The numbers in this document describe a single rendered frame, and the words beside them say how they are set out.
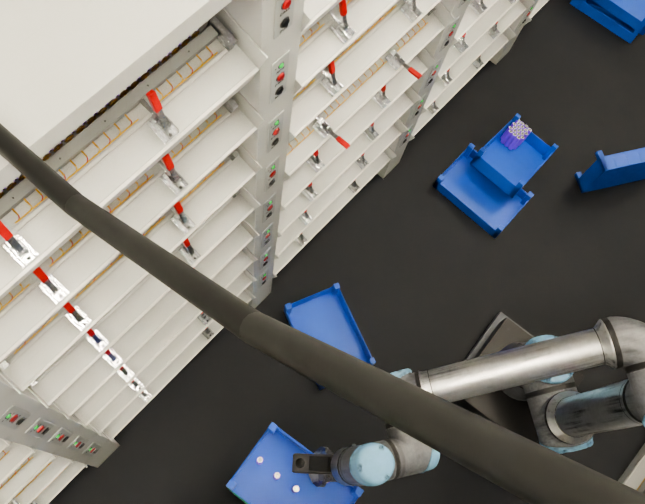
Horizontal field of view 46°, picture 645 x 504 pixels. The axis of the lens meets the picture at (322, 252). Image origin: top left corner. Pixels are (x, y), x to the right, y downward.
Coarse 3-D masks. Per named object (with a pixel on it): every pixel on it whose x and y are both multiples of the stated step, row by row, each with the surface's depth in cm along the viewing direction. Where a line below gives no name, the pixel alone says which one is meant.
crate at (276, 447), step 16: (272, 432) 201; (256, 448) 205; (272, 448) 205; (288, 448) 205; (304, 448) 201; (256, 464) 203; (272, 464) 204; (288, 464) 204; (240, 480) 202; (256, 480) 202; (272, 480) 202; (288, 480) 203; (304, 480) 203; (240, 496) 195; (256, 496) 201; (272, 496) 201; (288, 496) 201; (304, 496) 202; (320, 496) 202; (336, 496) 203; (352, 496) 203
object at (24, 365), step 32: (224, 160) 151; (192, 192) 148; (224, 192) 150; (160, 224) 145; (192, 224) 146; (96, 288) 140; (128, 288) 142; (64, 320) 138; (96, 320) 140; (32, 352) 136; (64, 352) 138
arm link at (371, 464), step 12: (372, 444) 167; (384, 444) 170; (348, 456) 170; (360, 456) 165; (372, 456) 166; (384, 456) 166; (348, 468) 168; (360, 468) 165; (372, 468) 165; (384, 468) 166; (396, 468) 168; (348, 480) 171; (360, 480) 165; (372, 480) 164; (384, 480) 165
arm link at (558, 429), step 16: (640, 368) 164; (624, 384) 175; (640, 384) 164; (528, 400) 226; (544, 400) 220; (560, 400) 215; (576, 400) 201; (592, 400) 190; (608, 400) 181; (624, 400) 172; (640, 400) 165; (544, 416) 216; (560, 416) 210; (576, 416) 199; (592, 416) 190; (608, 416) 182; (624, 416) 175; (640, 416) 168; (544, 432) 219; (560, 432) 212; (576, 432) 206; (592, 432) 199; (560, 448) 216; (576, 448) 215
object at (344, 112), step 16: (432, 16) 191; (448, 16) 188; (416, 32) 189; (432, 32) 191; (416, 48) 189; (384, 64) 185; (368, 80) 183; (384, 80) 185; (352, 96) 182; (368, 96) 183; (336, 112) 180; (352, 112) 181; (336, 128) 179; (304, 144) 176; (320, 144) 178; (288, 160) 175; (304, 160) 176; (288, 176) 169
